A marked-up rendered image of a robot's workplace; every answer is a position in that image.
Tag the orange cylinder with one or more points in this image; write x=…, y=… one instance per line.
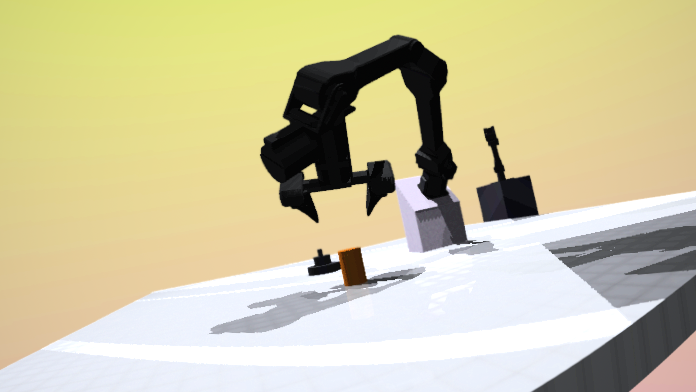
x=352, y=266

